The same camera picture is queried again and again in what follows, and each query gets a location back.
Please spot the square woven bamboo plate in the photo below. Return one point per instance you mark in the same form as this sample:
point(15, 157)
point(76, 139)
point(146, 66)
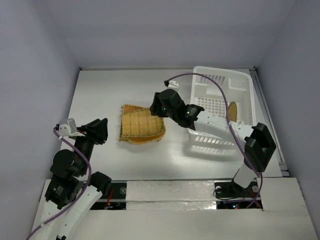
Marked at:
point(123, 139)

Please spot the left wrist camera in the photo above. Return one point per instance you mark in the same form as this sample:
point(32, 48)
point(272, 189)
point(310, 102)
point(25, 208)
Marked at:
point(67, 128)

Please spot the yellow woven fan plate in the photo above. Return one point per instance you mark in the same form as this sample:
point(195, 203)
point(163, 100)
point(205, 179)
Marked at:
point(141, 123)

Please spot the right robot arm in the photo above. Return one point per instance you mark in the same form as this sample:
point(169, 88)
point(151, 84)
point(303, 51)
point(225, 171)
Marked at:
point(255, 143)

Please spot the white plastic dish rack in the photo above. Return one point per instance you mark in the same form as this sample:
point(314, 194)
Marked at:
point(237, 87)

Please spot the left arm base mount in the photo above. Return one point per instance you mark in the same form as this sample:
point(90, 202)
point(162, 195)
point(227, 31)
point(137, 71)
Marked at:
point(115, 199)

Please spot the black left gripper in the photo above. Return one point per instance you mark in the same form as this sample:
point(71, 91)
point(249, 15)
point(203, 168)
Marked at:
point(97, 129)

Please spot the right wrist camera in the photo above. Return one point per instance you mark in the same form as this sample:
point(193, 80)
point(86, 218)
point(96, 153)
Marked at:
point(171, 84)

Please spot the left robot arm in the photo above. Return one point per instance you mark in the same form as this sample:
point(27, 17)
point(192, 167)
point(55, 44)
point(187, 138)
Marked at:
point(73, 188)

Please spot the round yellow green-rimmed plate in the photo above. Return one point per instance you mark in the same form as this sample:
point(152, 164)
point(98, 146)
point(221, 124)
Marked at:
point(233, 111)

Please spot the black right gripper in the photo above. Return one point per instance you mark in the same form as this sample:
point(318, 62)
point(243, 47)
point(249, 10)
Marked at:
point(163, 103)

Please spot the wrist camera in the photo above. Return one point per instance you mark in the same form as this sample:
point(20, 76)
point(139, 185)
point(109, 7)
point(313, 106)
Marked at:
point(67, 128)
point(171, 84)

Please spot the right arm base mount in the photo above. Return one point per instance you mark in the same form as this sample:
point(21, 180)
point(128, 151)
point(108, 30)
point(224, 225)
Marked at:
point(228, 190)

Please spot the silver foil covered panel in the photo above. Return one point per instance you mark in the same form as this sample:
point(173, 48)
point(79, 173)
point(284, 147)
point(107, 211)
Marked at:
point(170, 195)

